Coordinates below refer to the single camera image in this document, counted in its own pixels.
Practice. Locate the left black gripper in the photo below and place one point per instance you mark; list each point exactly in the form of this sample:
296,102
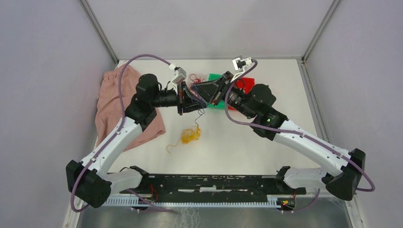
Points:
188,99

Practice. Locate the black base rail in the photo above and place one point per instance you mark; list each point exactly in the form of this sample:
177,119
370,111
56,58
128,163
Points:
186,188

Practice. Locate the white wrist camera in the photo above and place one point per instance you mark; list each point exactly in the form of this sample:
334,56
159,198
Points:
241,65
179,75

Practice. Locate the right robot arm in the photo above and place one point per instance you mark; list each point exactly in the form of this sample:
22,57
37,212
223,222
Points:
340,170

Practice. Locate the pink cloth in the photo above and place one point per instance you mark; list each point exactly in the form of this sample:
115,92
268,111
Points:
109,109

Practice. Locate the white slotted cable duct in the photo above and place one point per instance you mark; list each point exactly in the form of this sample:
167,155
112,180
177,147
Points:
133,201

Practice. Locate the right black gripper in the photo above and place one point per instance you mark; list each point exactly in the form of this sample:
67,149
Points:
208,90

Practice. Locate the clear plastic bin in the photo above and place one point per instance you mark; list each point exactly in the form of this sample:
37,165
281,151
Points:
193,78

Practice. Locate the green plastic bin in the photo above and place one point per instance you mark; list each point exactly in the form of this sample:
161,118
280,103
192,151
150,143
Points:
221,104

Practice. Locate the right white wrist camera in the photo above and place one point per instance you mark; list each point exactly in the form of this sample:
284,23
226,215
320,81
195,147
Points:
241,65

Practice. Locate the red plastic bin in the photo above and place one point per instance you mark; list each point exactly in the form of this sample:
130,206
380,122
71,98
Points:
245,83

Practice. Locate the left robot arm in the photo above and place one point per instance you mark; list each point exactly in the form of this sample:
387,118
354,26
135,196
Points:
88,180

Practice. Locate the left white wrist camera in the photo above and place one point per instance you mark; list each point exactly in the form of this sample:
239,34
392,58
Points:
179,75

